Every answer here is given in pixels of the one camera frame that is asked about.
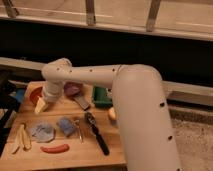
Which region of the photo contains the green plastic tray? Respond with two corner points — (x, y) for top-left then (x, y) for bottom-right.
(92, 87), (113, 108)

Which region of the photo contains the grey blue towel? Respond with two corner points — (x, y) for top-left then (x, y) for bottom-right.
(30, 122), (55, 143)

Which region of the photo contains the purple bowl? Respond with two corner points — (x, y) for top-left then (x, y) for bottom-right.
(64, 82), (83, 97)

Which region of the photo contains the red sausage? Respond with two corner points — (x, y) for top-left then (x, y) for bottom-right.
(41, 144), (69, 154)

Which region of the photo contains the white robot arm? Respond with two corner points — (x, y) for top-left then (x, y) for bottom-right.
(41, 58), (182, 171)

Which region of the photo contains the grey rectangular block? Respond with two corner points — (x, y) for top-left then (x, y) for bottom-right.
(74, 95), (90, 110)

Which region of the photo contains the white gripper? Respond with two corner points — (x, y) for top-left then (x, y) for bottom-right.
(34, 83), (61, 114)

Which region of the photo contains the wooden cutting board table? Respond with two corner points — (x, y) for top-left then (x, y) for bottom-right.
(0, 81), (125, 171)

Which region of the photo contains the orange bowl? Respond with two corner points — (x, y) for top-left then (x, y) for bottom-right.
(29, 87), (42, 105)

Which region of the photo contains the blue sponge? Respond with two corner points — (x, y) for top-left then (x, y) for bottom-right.
(57, 117), (76, 137)

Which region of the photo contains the yellow apple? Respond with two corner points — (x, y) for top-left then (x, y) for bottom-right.
(108, 107), (117, 121)

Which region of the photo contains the silver spoon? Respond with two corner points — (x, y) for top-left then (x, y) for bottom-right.
(74, 118), (83, 143)

